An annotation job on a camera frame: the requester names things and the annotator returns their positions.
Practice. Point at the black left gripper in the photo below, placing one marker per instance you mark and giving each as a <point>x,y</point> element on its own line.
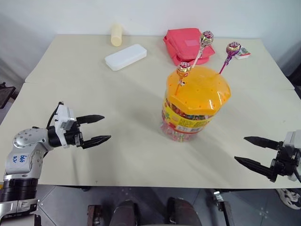
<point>74,139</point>

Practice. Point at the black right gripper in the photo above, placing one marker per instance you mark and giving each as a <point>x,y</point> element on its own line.
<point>285,160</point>

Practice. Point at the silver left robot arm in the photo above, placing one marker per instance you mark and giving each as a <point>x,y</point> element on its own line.
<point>22,150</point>

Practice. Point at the clear plastic lollipop jar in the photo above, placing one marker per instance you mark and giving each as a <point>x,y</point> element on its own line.
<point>185,124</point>

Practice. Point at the lollipop with orange stick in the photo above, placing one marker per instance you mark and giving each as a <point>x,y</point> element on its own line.
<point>183,68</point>

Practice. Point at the lollipop with purple stick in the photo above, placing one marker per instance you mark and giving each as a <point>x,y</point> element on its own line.
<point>232,48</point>

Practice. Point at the lollipop with pink stick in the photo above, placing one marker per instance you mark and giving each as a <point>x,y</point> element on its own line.
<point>207,37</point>

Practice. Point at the white patterned shoe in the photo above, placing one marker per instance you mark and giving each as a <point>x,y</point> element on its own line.
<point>289,197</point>

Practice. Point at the white plastic pencil case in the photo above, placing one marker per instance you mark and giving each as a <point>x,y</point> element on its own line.
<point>125,56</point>

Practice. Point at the orange perforated jar lid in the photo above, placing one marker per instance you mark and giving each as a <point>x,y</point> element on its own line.
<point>200,89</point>

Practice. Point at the dark rounded shape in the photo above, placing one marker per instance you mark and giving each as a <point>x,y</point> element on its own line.
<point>125,214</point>
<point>183,213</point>

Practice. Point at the black object beside table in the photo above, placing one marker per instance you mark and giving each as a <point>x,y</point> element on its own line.
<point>5,95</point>

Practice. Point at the cream plastic bottle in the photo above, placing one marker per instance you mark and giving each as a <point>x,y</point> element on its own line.
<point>116,34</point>

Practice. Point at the small white red packet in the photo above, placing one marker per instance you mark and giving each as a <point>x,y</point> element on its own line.
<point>243,53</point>

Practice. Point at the red fabric pouch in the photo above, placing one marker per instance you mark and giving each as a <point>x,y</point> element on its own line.
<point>185,42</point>

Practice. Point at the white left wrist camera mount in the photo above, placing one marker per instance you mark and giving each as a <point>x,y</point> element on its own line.
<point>64,117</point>

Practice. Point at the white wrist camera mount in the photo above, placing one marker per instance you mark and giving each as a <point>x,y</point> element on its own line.
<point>64,117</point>
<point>292,139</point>

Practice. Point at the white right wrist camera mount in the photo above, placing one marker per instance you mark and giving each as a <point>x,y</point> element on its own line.
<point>292,139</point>

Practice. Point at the brown metal frame bar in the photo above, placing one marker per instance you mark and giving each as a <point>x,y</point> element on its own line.
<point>225,207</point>
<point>94,215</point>

